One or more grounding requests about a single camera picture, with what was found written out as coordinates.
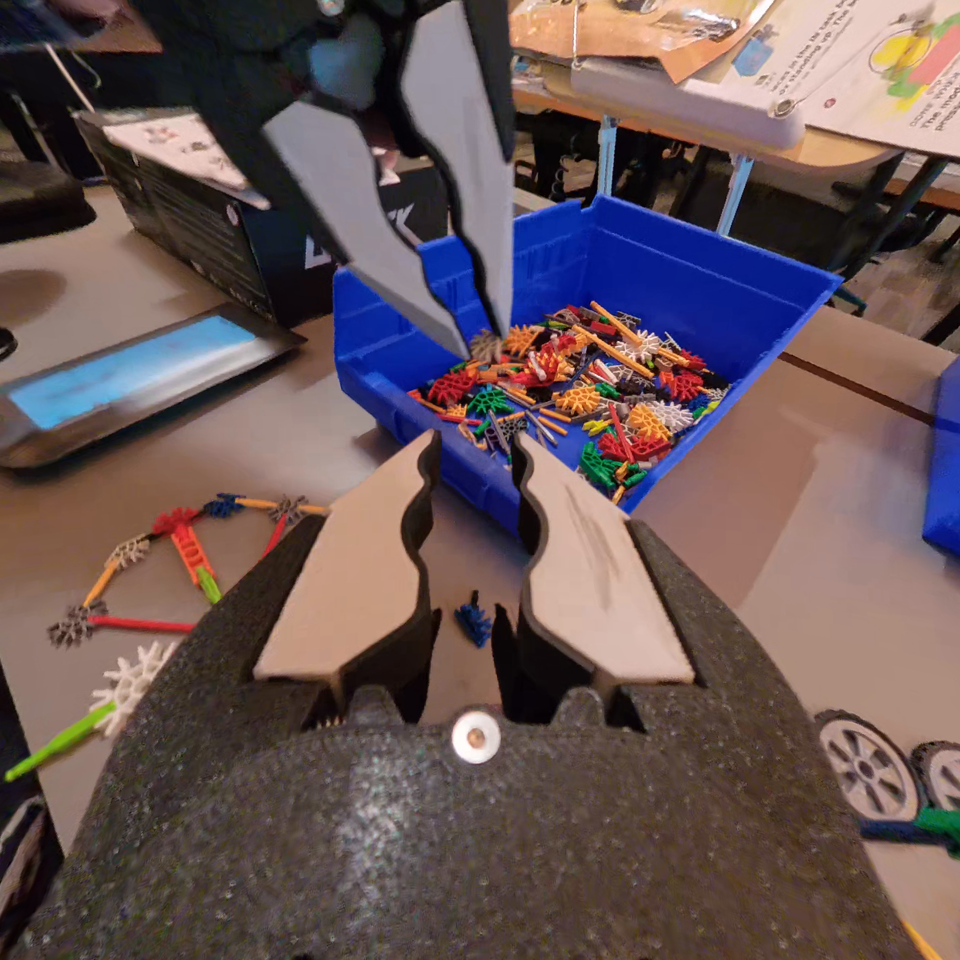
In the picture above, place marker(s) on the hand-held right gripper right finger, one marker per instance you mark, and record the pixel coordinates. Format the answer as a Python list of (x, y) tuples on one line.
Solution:
[(600, 600)]

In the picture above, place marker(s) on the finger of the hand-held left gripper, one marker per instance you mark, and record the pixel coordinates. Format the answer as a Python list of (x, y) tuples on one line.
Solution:
[(472, 150), (337, 195)]

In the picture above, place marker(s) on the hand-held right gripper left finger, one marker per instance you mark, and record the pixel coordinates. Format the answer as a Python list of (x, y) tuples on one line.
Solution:
[(352, 592)]

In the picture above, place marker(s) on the long red toy rod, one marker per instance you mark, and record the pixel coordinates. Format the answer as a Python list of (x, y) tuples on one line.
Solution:
[(274, 536)]

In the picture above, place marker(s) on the colourful toy rod wheel assembly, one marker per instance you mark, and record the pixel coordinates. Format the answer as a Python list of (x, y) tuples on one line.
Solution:
[(187, 551)]

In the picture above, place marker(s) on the grey toy connector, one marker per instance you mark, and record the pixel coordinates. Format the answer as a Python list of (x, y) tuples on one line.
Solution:
[(486, 346)]

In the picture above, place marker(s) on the pile of toy construction pieces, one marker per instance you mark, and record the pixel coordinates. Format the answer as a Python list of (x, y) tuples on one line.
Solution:
[(600, 390)]

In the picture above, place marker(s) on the blue plastic bin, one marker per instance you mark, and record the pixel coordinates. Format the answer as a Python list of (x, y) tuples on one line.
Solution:
[(675, 270), (945, 465)]

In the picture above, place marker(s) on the printed instruction sheets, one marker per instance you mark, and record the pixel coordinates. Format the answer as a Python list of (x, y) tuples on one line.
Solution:
[(180, 146)]

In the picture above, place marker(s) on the blue connector with black rod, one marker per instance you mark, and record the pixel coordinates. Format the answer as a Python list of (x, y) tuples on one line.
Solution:
[(474, 622)]

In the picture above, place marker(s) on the black cardboard box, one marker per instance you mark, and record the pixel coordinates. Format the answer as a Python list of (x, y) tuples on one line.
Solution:
[(195, 225)]

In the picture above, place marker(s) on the crinkled plastic packaging bag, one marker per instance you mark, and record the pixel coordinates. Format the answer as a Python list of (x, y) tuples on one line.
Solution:
[(637, 30)]

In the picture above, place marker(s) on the dark padded seat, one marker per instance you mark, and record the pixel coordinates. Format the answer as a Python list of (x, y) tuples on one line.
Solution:
[(37, 199)]

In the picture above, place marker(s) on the toy vehicle model with wheels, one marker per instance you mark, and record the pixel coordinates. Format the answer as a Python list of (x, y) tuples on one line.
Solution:
[(870, 772)]

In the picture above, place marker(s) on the wooden side table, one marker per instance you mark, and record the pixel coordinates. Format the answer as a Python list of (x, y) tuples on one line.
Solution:
[(847, 150)]

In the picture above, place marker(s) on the colourful printed paper sheet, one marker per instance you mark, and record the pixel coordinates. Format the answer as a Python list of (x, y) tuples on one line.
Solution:
[(862, 67)]

